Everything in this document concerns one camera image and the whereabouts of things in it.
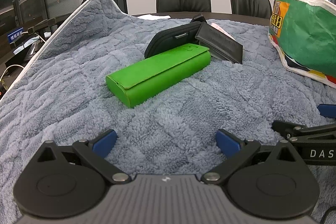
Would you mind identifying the green insulated bag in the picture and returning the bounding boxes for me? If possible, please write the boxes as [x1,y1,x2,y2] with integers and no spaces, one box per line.
[268,0,335,88]

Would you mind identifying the black wallet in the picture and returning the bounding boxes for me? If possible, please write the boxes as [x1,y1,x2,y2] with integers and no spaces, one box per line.
[195,22,243,64]

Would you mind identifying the dark blue zipper pouch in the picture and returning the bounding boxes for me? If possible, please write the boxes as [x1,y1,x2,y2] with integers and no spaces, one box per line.
[144,14,207,59]

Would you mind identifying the green glasses case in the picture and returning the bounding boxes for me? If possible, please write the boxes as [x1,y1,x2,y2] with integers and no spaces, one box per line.
[105,43,211,107]

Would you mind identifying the grey fleece blanket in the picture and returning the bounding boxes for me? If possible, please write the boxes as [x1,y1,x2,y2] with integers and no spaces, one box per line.
[1,0,335,223]

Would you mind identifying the black office chair right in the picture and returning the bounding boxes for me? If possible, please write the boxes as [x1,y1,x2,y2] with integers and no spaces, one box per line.
[230,0,272,19]

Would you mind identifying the white papers on table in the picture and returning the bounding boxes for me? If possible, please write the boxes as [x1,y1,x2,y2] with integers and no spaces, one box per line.
[137,14,171,20]

